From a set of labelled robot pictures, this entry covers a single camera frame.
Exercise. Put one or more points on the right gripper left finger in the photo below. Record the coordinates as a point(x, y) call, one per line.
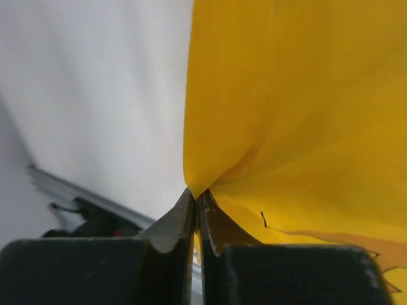
point(154, 267)

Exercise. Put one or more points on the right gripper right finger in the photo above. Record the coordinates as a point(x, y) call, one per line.
point(239, 269)

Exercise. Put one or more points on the yellow Pikachu placemat cloth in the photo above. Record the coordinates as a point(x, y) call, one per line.
point(295, 121)

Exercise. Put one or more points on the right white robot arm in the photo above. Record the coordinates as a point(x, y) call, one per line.
point(92, 225)

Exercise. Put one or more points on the aluminium mounting rail frame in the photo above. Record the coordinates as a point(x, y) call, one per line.
point(66, 192)

